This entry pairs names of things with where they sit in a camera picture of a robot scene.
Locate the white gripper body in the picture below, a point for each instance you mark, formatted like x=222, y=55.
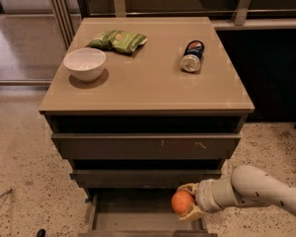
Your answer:
x=204, y=195

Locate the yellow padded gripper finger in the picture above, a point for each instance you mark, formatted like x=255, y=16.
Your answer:
x=193, y=213
x=189, y=187

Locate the orange fruit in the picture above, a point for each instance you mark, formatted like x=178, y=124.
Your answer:
x=182, y=202

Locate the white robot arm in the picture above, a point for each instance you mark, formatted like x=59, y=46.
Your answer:
x=247, y=186

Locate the bottom grey open drawer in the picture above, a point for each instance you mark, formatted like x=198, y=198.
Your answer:
x=138, y=213

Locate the grey drawer cabinet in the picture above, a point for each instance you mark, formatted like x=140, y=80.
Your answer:
x=147, y=92

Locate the middle grey drawer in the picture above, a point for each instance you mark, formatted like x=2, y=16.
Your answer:
x=140, y=179

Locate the top grey drawer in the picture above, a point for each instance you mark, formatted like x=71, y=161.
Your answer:
x=89, y=146

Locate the blue pepsi can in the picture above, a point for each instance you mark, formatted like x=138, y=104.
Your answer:
x=192, y=57

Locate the black object on floor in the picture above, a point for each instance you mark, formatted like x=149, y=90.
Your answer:
x=41, y=233

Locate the green chip bag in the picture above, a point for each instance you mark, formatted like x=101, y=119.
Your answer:
x=120, y=41

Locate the white bowl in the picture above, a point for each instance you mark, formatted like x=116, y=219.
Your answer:
x=85, y=64

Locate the wooden metal railing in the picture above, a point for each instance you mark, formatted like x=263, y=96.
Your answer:
x=225, y=14

